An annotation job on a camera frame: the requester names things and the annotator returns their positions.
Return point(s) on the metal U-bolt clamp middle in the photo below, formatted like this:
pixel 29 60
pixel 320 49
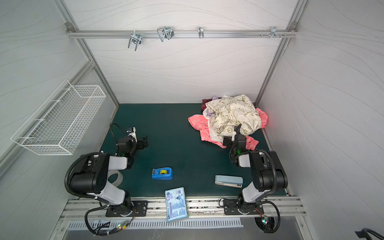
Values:
pixel 165 32

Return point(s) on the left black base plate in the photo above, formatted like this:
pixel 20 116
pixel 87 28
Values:
pixel 130 209

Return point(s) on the metal bracket clamp right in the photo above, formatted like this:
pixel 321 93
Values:
pixel 273 34

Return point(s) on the light blue stapler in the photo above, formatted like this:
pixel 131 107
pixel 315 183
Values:
pixel 229 181

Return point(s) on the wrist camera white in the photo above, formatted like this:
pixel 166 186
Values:
pixel 132 132
pixel 233 136

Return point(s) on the metal u-bolt clamp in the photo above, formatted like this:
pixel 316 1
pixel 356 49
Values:
pixel 135 40
pixel 165 32

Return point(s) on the cream patterned cloth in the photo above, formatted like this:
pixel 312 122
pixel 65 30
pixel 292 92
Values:
pixel 230 112

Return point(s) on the blue tape dispenser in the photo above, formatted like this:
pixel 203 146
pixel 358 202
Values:
pixel 164 174

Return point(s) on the white slotted cable duct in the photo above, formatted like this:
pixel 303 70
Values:
pixel 146 224

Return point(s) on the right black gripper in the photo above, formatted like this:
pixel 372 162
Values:
pixel 237 135

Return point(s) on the white wire basket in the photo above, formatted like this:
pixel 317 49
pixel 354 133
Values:
pixel 58 125

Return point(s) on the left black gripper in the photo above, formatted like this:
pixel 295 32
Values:
pixel 139 144

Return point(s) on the pink patterned cloth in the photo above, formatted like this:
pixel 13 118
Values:
pixel 200 123

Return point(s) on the maroon cloth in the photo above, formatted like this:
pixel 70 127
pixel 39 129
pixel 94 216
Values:
pixel 204 103

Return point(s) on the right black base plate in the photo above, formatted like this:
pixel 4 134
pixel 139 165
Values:
pixel 237 207

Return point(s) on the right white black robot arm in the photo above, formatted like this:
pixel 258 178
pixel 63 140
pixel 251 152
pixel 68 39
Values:
pixel 267 174

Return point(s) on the blue printed packet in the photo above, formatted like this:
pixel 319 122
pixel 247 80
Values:
pixel 176 204

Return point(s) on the lavender cloth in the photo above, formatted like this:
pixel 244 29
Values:
pixel 210 110

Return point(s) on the green table mat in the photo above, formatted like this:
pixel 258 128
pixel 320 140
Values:
pixel 173 143

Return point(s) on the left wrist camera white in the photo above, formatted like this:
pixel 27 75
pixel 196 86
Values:
pixel 132 132

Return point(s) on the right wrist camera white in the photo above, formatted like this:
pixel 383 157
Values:
pixel 233 136

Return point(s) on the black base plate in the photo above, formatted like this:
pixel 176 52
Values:
pixel 237 207
pixel 130 209

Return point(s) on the clear tape roll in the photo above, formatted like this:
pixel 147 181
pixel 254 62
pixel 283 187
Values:
pixel 115 177

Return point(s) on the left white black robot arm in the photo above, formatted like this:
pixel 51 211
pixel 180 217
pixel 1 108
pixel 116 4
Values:
pixel 87 177

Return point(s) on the metal U-bolt clamp left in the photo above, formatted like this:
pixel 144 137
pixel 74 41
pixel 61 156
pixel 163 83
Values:
pixel 135 40

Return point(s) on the aluminium cross rail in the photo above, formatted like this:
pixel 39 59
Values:
pixel 179 34

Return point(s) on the metal ring clamp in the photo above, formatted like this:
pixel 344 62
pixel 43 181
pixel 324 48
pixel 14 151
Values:
pixel 201 32

